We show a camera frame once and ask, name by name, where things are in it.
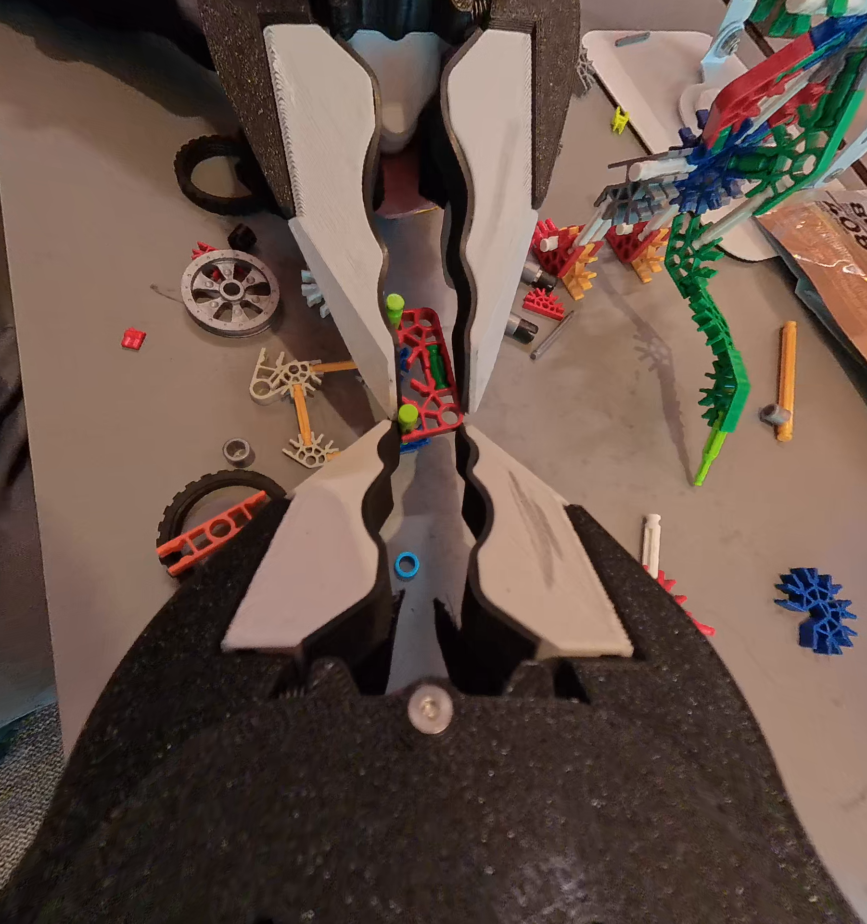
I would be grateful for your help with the small red connector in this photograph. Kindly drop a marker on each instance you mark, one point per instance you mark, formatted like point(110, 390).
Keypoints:
point(545, 303)
point(203, 249)

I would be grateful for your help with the orange rod blue connector frame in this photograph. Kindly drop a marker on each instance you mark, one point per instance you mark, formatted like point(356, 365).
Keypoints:
point(301, 412)

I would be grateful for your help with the small red piece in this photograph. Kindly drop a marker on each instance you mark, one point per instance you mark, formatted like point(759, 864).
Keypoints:
point(133, 340)

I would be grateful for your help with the orange ladder connector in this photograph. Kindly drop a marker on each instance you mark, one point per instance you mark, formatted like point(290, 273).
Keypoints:
point(210, 534)

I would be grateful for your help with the red rod black cylinder assembly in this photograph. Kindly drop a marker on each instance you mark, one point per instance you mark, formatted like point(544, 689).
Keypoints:
point(520, 329)

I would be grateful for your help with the blue snowflake connector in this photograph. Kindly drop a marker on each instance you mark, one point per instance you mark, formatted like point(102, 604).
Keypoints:
point(816, 607)

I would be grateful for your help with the small grey spacer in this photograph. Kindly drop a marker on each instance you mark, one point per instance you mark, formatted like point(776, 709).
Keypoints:
point(236, 451)

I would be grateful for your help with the black rubber tire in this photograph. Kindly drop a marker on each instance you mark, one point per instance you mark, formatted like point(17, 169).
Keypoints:
point(188, 173)
point(181, 506)

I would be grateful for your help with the red connector white rod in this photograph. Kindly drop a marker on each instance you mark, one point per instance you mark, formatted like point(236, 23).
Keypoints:
point(672, 578)

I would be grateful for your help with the printed toy packet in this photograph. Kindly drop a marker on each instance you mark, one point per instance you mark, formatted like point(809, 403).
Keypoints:
point(852, 253)

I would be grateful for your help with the orange rod grey end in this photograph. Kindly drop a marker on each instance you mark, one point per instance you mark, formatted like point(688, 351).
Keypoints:
point(786, 383)

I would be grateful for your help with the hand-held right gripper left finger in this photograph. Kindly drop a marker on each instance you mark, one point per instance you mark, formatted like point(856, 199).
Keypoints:
point(311, 571)

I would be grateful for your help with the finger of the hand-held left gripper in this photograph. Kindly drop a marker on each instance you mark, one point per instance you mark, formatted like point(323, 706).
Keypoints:
point(333, 173)
point(491, 188)

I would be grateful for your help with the red connector pair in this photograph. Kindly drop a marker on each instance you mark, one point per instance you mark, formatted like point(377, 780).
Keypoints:
point(431, 368)

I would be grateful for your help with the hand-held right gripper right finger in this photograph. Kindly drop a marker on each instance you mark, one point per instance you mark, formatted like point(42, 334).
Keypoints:
point(542, 563)

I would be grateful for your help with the small yellow connector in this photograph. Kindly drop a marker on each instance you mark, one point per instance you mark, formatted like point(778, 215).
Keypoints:
point(620, 119)

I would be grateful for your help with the grey fabric chair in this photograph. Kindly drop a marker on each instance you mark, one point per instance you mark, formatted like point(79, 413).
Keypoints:
point(1, 506)

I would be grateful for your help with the thin grey rod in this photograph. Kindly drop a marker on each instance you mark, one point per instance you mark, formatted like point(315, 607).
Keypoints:
point(549, 340)

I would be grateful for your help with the white snowflake connector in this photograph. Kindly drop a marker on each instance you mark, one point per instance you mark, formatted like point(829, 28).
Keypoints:
point(314, 293)

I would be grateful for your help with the multicolour toy model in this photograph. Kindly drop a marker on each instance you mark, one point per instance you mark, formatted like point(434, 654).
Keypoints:
point(737, 130)

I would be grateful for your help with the grey wheel hub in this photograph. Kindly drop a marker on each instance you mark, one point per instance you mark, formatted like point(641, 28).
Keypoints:
point(230, 289)

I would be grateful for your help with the small black piece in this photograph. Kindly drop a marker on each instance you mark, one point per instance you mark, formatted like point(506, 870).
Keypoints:
point(242, 236)

